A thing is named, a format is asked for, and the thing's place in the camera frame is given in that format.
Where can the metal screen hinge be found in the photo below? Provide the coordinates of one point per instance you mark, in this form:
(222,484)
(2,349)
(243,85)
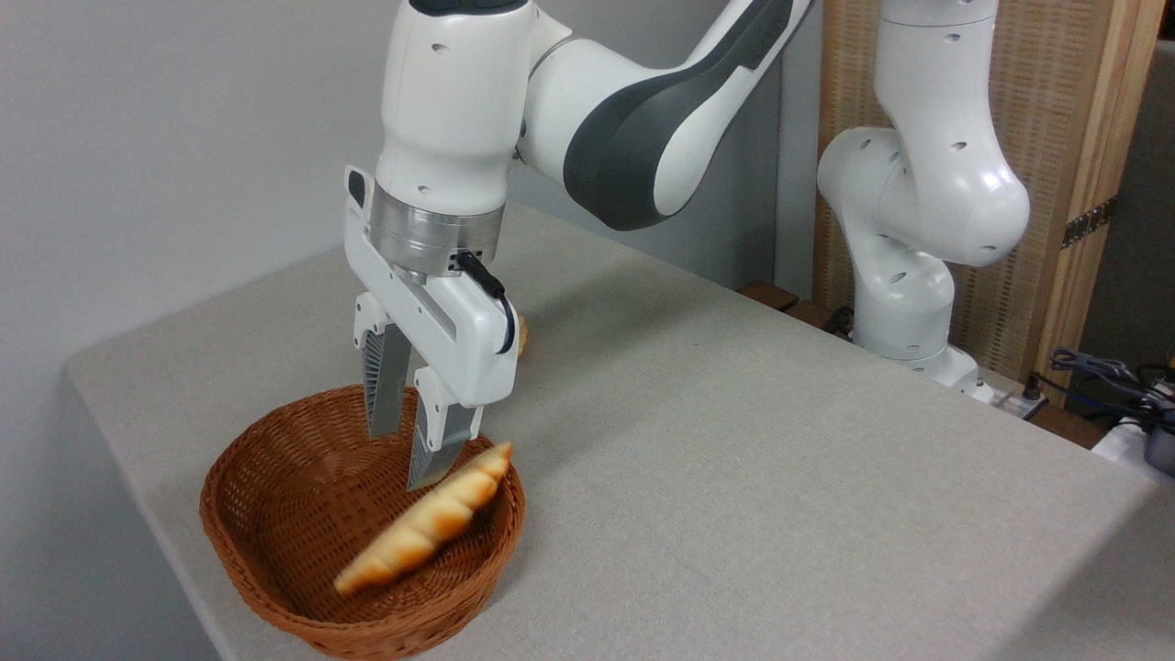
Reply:
(1091,222)

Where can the brown wooden base board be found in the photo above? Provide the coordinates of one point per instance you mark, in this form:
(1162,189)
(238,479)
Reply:
(780,298)

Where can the wooden woven screen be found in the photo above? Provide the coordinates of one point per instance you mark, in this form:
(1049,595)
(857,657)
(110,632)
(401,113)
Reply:
(1056,92)

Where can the brown wicker basket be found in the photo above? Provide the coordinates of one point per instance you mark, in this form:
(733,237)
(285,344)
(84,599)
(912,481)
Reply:
(294,514)

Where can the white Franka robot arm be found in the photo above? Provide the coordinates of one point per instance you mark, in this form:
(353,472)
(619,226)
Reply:
(918,184)

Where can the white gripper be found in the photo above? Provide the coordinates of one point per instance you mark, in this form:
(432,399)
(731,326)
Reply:
(468,344)

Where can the small golden bread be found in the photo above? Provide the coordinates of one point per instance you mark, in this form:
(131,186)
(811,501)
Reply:
(523,338)

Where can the leaf-shaped bread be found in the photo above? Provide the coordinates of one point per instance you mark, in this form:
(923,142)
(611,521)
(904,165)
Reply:
(431,523)

